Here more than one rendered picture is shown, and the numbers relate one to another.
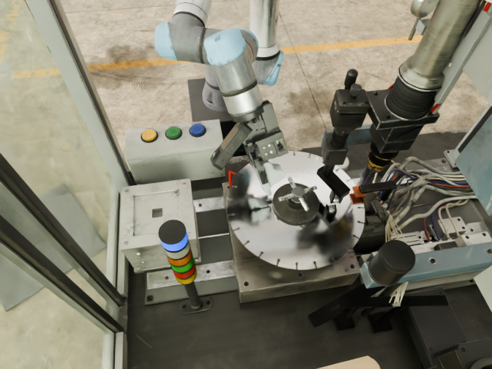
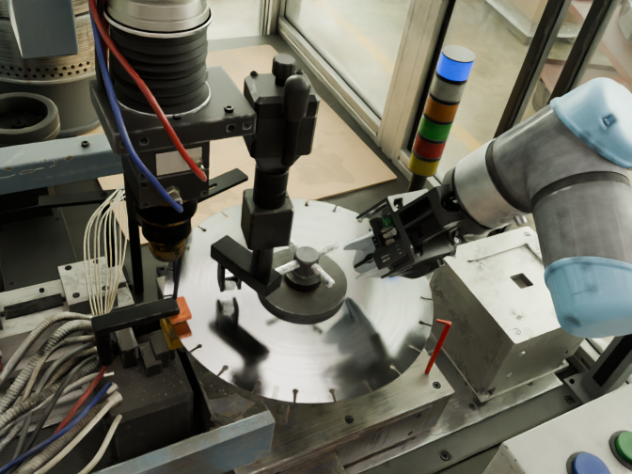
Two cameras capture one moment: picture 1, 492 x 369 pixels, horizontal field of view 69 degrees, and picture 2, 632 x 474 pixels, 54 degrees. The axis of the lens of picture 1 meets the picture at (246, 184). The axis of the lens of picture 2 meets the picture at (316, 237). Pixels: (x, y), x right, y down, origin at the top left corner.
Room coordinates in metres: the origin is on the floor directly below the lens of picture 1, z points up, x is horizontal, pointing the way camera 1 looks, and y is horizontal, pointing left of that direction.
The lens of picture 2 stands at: (0.94, -0.31, 1.51)
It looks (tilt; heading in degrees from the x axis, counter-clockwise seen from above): 43 degrees down; 157
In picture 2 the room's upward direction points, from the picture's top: 11 degrees clockwise
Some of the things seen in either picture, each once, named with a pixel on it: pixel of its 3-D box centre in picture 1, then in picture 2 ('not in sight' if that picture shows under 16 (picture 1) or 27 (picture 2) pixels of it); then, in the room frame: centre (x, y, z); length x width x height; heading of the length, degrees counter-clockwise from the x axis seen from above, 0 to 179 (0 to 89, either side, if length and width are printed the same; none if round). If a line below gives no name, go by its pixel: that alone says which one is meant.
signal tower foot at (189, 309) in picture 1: (195, 304); not in sight; (0.27, 0.12, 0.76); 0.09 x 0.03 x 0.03; 101
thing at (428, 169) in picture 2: (185, 271); (424, 160); (0.27, 0.12, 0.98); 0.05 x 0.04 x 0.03; 11
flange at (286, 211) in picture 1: (296, 200); (303, 277); (0.46, -0.12, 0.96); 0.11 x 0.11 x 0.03
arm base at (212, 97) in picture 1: (222, 87); not in sight; (1.05, 0.10, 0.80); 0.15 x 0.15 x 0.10
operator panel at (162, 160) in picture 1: (177, 154); (593, 469); (0.70, 0.21, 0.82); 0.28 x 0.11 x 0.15; 101
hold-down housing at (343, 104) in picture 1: (343, 127); (273, 160); (0.50, -0.19, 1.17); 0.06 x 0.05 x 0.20; 92
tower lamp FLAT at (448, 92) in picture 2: (176, 244); (449, 85); (0.27, 0.12, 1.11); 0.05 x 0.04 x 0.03; 11
